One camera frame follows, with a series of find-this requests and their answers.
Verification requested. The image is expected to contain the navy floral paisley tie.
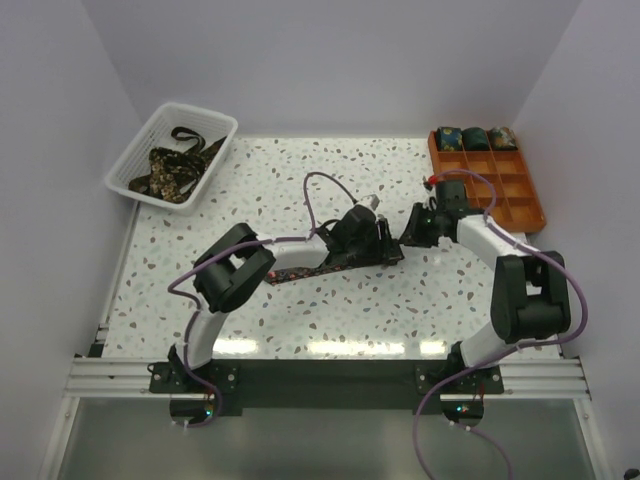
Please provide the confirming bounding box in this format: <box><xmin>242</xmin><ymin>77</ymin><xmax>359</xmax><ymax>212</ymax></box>
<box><xmin>264</xmin><ymin>246</ymin><xmax>405</xmax><ymax>285</ymax></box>

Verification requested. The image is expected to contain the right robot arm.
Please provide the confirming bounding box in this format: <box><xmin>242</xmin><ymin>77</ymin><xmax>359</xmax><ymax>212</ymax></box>
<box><xmin>400</xmin><ymin>176</ymin><xmax>571</xmax><ymax>393</ymax></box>

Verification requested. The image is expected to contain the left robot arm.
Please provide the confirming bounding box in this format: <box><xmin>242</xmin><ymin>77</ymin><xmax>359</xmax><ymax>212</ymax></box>
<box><xmin>169</xmin><ymin>196</ymin><xmax>403</xmax><ymax>392</ymax></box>

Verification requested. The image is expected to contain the rolled blue yellow floral tie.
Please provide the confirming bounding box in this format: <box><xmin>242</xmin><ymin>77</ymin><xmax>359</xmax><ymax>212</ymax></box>
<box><xmin>435</xmin><ymin>126</ymin><xmax>463</xmax><ymax>152</ymax></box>

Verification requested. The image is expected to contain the orange wooden compartment tray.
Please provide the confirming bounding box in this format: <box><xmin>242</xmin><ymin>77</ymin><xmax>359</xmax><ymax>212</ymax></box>
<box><xmin>428</xmin><ymin>131</ymin><xmax>546</xmax><ymax>234</ymax></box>

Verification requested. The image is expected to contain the rolled dark green tie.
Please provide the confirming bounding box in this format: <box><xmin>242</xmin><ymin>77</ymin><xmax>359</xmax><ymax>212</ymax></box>
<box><xmin>462</xmin><ymin>127</ymin><xmax>491</xmax><ymax>151</ymax></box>

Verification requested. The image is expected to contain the rolled multicolour floral tie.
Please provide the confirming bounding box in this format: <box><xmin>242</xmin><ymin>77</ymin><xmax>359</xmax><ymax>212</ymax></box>
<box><xmin>487</xmin><ymin>127</ymin><xmax>518</xmax><ymax>151</ymax></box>

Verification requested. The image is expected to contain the dark tie in basket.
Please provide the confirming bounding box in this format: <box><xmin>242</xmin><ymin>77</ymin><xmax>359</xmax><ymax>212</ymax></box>
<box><xmin>171</xmin><ymin>126</ymin><xmax>227</xmax><ymax>160</ymax></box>

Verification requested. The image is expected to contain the brown floral tie in basket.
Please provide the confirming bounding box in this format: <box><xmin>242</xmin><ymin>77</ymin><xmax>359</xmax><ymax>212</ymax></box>
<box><xmin>128</xmin><ymin>147</ymin><xmax>211</xmax><ymax>204</ymax></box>

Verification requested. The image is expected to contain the white plastic basket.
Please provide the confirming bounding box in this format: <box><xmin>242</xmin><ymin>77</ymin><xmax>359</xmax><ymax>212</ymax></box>
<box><xmin>105</xmin><ymin>102</ymin><xmax>238</xmax><ymax>215</ymax></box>

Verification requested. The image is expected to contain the black mounting base plate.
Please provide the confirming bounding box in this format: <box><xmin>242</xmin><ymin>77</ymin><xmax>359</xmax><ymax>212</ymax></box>
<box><xmin>149</xmin><ymin>357</ymin><xmax>505</xmax><ymax>419</ymax></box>

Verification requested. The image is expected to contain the aluminium extrusion rail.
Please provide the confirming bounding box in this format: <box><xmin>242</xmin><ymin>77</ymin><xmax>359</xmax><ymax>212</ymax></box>
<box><xmin>64</xmin><ymin>356</ymin><xmax>589</xmax><ymax>399</ymax></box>

